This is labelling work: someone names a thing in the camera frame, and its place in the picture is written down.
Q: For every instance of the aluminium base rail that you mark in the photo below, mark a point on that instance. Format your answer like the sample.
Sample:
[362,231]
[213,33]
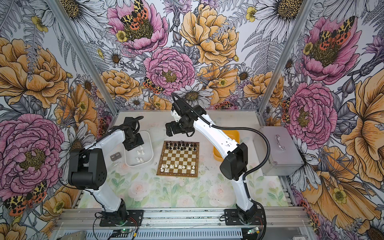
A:
[166,218]

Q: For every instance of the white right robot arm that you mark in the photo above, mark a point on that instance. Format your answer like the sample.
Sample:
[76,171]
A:
[190,119]

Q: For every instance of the aluminium corner post right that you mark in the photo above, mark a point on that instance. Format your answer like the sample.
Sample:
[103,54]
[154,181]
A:
[300,23]

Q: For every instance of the aluminium corner post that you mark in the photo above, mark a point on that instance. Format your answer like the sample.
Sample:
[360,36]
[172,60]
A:
[300,23]
[69,30]

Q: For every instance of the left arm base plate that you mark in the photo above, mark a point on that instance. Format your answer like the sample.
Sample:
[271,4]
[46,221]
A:
[131,218]

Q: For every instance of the white plastic bin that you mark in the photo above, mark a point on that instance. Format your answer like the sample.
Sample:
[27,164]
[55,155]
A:
[141,156]

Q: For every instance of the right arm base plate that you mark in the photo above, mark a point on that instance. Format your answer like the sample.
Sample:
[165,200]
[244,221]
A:
[238,217]

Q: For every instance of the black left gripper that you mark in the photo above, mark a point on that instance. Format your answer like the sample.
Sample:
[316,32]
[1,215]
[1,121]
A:
[139,142]

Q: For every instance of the white cable duct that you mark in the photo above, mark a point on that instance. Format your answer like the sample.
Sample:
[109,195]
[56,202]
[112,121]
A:
[152,234]

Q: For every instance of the floral table mat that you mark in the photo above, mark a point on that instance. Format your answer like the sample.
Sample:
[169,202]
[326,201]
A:
[143,188]

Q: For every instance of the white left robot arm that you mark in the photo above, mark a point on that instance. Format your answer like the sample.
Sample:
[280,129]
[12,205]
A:
[88,168]

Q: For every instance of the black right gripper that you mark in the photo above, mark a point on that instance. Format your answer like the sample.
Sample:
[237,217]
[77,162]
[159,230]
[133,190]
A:
[176,129]

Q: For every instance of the grey metal box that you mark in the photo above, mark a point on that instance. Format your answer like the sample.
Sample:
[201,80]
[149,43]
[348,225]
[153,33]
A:
[284,158]

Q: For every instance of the aluminium corner post left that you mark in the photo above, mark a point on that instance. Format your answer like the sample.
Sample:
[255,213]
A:
[69,30]

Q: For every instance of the wooden chess board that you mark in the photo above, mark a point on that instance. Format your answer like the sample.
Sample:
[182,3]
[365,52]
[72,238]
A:
[179,159]

